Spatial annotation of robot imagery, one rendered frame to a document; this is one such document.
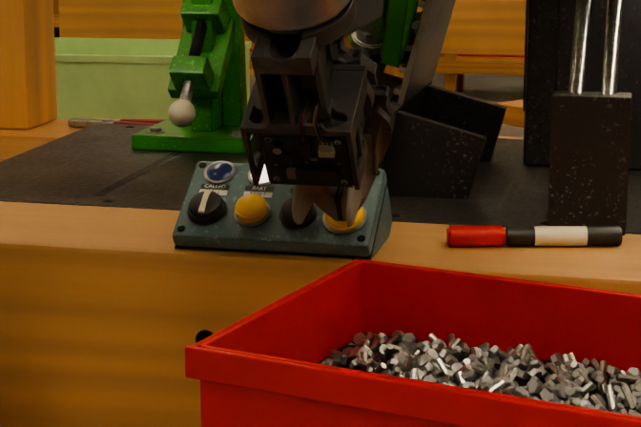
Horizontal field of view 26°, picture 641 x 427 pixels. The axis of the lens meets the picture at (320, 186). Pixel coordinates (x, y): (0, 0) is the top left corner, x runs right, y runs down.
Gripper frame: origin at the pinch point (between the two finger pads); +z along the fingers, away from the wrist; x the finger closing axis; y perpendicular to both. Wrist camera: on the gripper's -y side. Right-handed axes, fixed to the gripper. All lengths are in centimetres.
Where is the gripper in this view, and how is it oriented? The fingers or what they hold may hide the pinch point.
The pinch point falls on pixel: (341, 198)
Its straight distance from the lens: 100.0
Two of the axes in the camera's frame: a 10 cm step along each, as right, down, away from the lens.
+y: -1.8, 7.2, -6.7
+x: 9.7, 0.4, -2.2
